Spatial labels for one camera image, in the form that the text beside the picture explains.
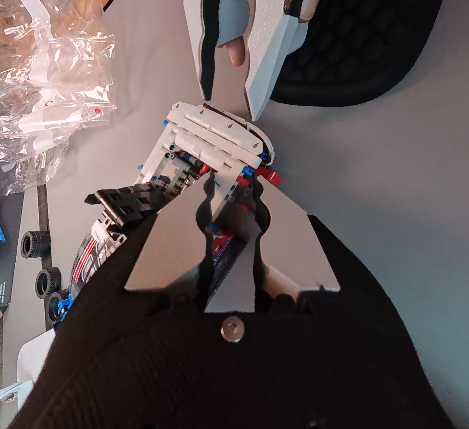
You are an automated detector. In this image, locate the brick-built toy race car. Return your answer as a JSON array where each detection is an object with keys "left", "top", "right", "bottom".
[{"left": 48, "top": 101, "right": 284, "bottom": 330}]

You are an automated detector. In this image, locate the black toy set box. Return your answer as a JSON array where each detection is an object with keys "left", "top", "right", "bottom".
[{"left": 0, "top": 191, "right": 24, "bottom": 323}]

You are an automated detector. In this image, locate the black rubber toy tire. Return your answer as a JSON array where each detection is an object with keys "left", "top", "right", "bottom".
[
  {"left": 20, "top": 230, "right": 51, "bottom": 260},
  {"left": 47, "top": 291, "right": 70, "bottom": 327},
  {"left": 35, "top": 267, "right": 63, "bottom": 299}
]

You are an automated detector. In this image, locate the pile of clear plastic bags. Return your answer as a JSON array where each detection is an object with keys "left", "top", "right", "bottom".
[{"left": 0, "top": 0, "right": 118, "bottom": 197}]

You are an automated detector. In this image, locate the person's right hand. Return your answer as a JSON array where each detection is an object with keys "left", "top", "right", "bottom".
[{"left": 223, "top": 36, "right": 247, "bottom": 67}]

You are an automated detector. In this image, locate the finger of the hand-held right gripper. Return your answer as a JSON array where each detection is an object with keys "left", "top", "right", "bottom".
[
  {"left": 176, "top": 0, "right": 250, "bottom": 102},
  {"left": 244, "top": 0, "right": 324, "bottom": 122}
]

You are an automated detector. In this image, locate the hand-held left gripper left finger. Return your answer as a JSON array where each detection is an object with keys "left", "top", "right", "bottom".
[{"left": 125, "top": 173, "right": 217, "bottom": 313}]

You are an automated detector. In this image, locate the white oval display stand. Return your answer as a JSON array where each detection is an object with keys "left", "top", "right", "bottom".
[{"left": 0, "top": 330, "right": 56, "bottom": 406}]

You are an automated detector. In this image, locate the grey desk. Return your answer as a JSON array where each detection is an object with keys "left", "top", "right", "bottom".
[{"left": 0, "top": 0, "right": 469, "bottom": 429}]

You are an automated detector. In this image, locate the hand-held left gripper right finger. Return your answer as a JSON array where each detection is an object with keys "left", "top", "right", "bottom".
[{"left": 252, "top": 176, "right": 341, "bottom": 313}]

